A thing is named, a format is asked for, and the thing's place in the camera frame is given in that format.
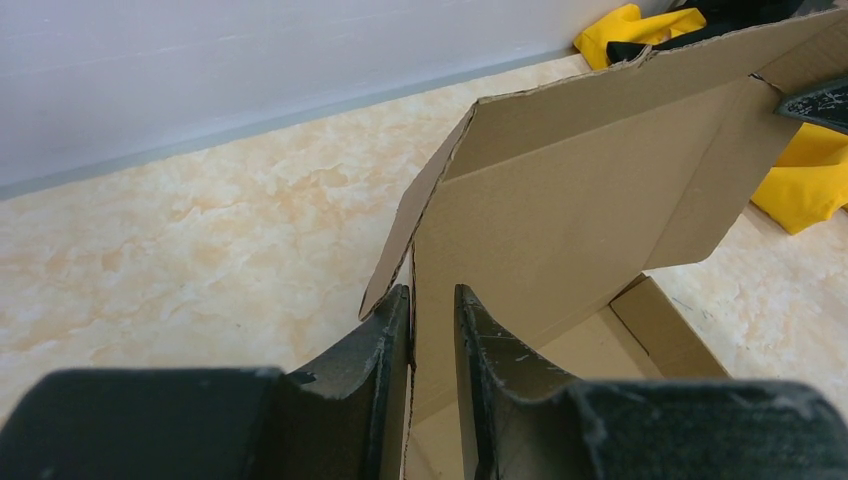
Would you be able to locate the yellow cloth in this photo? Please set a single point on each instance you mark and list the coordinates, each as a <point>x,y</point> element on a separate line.
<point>808,182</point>

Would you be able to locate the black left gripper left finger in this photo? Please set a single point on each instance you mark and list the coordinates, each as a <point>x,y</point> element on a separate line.
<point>340,416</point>

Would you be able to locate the brown cardboard box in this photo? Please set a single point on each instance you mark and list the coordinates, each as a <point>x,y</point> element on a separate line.
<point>553,204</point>

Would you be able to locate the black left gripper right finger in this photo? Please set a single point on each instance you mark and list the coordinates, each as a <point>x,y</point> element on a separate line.
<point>523,417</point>

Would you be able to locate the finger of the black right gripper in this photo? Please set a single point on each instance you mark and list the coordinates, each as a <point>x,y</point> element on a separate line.
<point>824,105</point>

